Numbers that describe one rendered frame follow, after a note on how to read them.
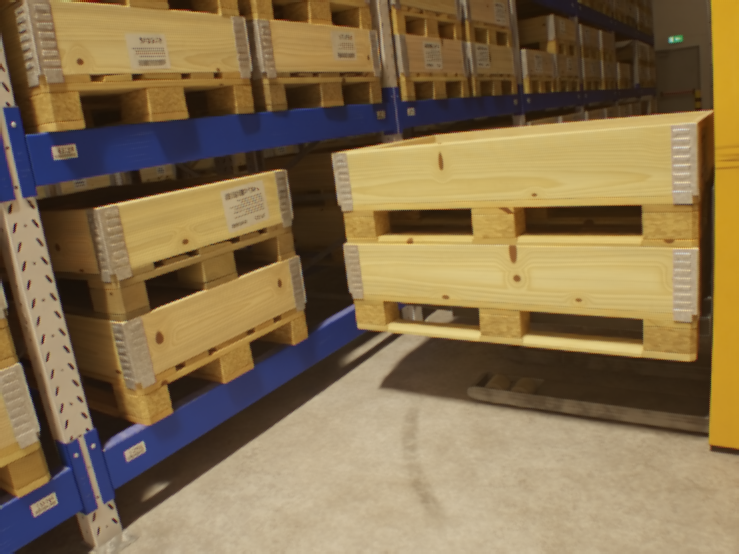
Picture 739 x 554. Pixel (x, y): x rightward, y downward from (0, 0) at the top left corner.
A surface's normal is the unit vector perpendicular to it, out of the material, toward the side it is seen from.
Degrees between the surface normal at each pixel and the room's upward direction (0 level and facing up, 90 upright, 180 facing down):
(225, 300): 90
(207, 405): 90
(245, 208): 90
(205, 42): 90
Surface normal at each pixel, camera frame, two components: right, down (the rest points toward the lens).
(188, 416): 0.83, 0.03
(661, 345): -0.55, 0.26
